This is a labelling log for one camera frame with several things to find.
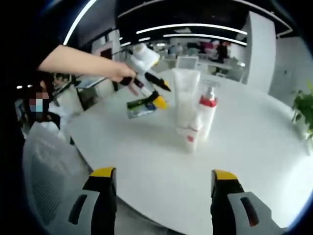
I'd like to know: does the white red-collar skincare pump bottle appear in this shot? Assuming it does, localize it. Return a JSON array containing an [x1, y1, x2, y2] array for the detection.
[[197, 79, 220, 141]]

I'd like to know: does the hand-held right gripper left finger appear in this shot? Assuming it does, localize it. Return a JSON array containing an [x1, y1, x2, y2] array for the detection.
[[67, 167, 118, 235]]

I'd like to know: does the green skincare sachet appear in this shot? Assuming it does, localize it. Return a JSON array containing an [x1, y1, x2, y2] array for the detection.
[[126, 96, 157, 120]]

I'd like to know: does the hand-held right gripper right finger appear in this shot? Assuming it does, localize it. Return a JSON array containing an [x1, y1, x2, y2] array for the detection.
[[210, 168, 273, 235]]

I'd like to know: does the person's left hand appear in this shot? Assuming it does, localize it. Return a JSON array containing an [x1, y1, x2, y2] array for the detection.
[[111, 62, 137, 85]]

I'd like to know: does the curved ceiling light strip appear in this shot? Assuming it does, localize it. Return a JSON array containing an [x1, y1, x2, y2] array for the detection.
[[62, 0, 99, 47]]

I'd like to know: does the white-framed office chair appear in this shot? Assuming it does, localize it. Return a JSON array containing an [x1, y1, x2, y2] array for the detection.
[[176, 55, 200, 71]]

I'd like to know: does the potted green plant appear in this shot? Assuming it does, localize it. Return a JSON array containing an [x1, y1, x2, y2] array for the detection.
[[291, 82, 313, 141]]

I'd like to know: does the large white skincare tube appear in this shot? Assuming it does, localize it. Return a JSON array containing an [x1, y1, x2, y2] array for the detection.
[[172, 68, 201, 137]]

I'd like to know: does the small white skincare tube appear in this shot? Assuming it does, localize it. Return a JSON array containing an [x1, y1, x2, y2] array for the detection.
[[177, 121, 201, 154]]

